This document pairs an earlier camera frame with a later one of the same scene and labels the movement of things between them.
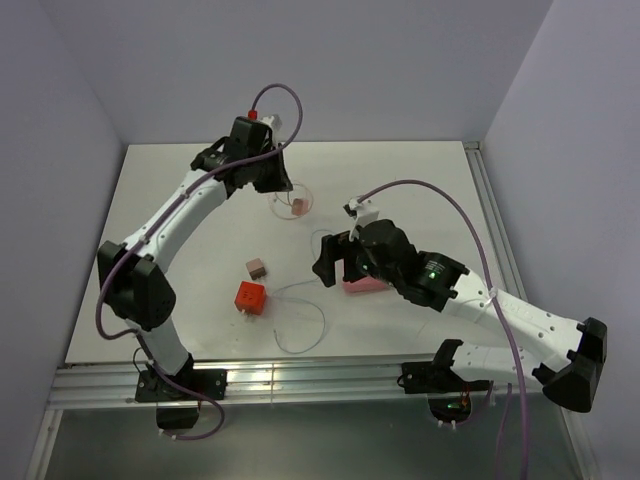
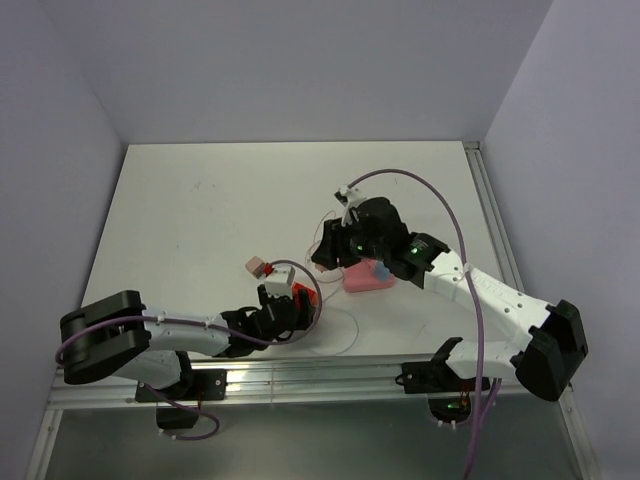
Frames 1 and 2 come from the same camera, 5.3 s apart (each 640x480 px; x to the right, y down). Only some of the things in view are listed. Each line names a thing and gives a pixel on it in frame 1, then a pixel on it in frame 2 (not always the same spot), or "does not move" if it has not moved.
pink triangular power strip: [367, 284] does not move
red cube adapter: [250, 298] → [313, 295]
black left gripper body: [267, 175] → [304, 320]
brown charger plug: [256, 268] does not move
